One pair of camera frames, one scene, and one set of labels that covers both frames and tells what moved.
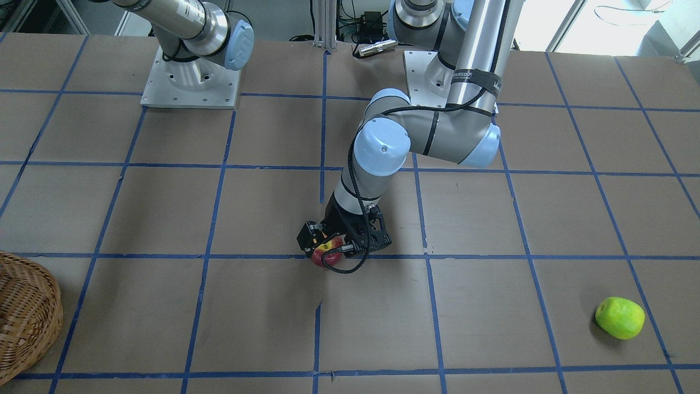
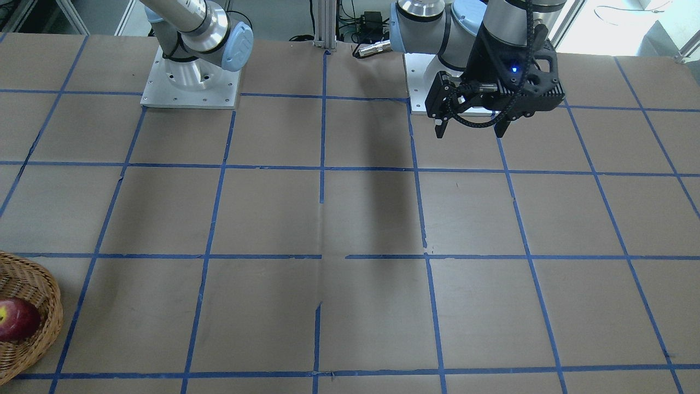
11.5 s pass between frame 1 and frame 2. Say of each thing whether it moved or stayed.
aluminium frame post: stayed
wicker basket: stayed
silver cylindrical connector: stayed
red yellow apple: moved
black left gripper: moved
